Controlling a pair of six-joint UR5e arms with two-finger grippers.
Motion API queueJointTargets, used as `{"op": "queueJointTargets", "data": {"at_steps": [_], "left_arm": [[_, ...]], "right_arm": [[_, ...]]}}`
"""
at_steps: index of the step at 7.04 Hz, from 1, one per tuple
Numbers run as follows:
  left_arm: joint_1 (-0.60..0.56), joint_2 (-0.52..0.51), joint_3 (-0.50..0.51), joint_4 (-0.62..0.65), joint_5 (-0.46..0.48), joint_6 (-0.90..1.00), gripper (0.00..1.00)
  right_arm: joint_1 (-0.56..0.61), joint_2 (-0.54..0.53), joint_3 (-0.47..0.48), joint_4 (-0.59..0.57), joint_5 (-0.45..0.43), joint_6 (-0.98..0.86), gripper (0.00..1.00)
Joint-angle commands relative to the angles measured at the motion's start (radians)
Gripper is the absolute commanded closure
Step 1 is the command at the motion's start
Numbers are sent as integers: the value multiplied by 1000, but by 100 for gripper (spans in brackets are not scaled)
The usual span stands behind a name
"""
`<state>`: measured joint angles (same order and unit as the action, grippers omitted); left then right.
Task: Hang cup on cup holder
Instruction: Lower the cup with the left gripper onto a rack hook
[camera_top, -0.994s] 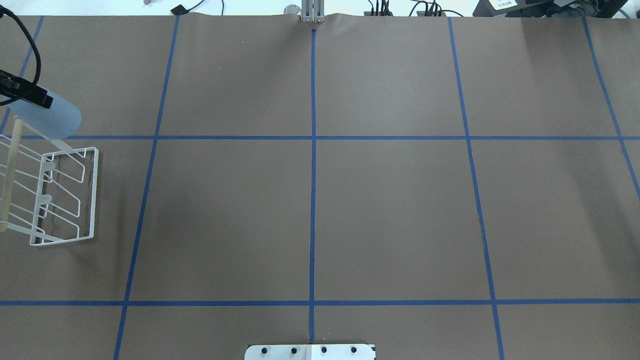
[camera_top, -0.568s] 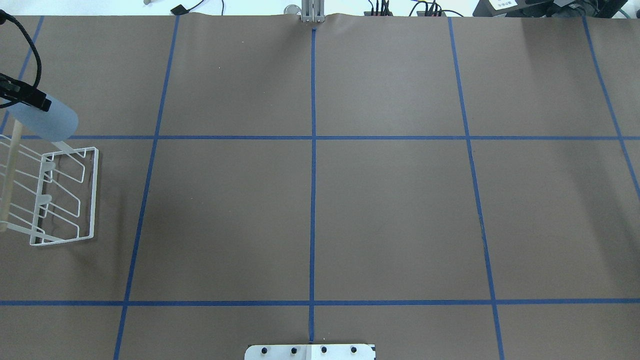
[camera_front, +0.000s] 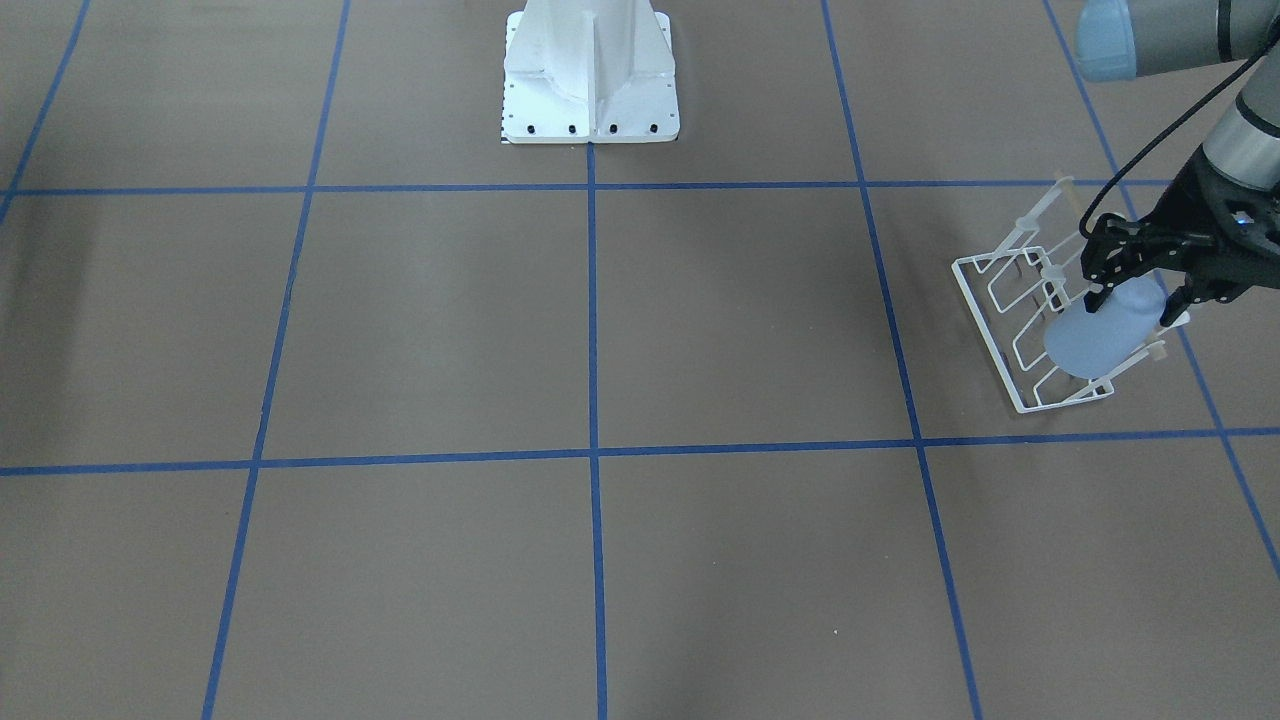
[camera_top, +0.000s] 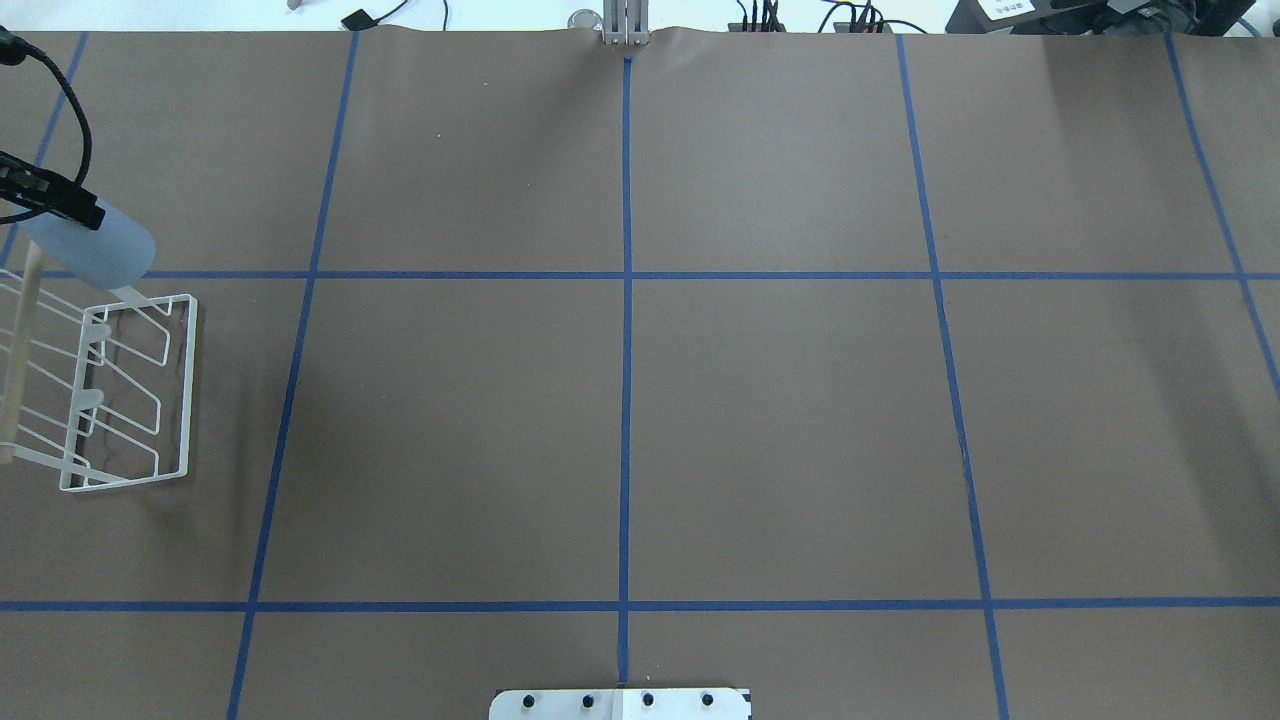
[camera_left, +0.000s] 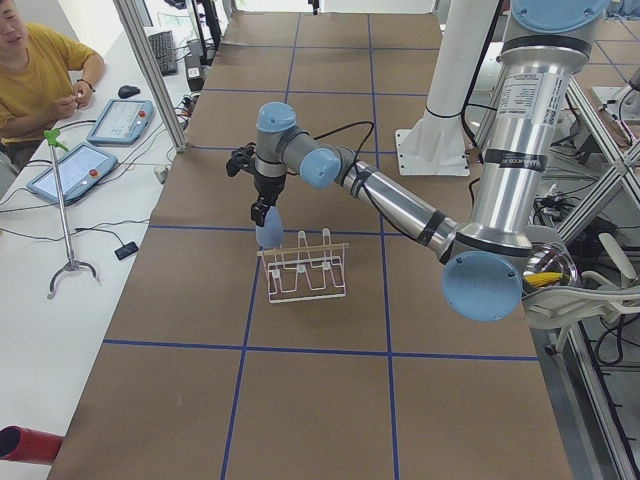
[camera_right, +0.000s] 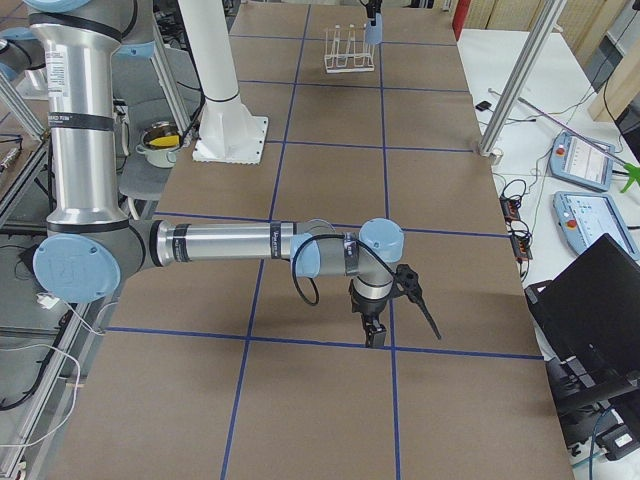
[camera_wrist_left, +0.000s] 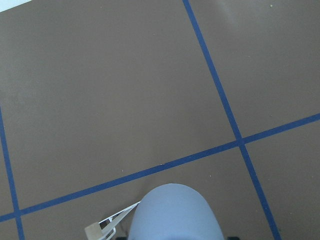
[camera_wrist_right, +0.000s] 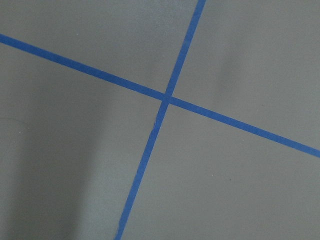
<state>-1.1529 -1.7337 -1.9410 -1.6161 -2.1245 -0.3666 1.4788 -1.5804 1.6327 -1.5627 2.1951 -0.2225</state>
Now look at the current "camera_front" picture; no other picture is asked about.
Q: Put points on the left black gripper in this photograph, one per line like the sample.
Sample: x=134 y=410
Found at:
x=1189 y=204

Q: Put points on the light blue plastic cup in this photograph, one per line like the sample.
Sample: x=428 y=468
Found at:
x=1089 y=345

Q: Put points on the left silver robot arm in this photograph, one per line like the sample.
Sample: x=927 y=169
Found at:
x=1125 y=40

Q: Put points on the white wire cup rack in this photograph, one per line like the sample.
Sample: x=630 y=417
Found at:
x=1016 y=289

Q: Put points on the white central robot pedestal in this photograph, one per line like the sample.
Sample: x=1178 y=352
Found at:
x=589 y=72

